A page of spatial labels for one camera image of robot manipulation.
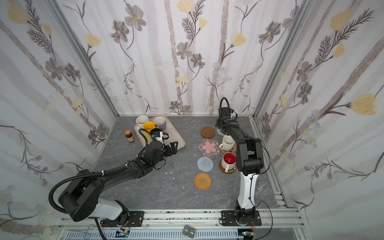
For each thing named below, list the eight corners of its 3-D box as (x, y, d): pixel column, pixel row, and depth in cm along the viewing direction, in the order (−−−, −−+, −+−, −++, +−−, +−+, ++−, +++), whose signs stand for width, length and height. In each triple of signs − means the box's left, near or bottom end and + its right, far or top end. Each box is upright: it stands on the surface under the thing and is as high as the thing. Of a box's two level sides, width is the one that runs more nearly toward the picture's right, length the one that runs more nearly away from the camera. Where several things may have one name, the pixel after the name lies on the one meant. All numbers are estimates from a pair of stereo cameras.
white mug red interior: (222, 174, 92) (224, 168, 84) (220, 159, 98) (222, 152, 91) (234, 174, 92) (238, 168, 84) (232, 159, 98) (235, 152, 91)
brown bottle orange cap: (128, 142, 105) (124, 134, 99) (130, 137, 108) (125, 130, 101) (134, 142, 105) (130, 135, 99) (135, 137, 108) (131, 130, 101)
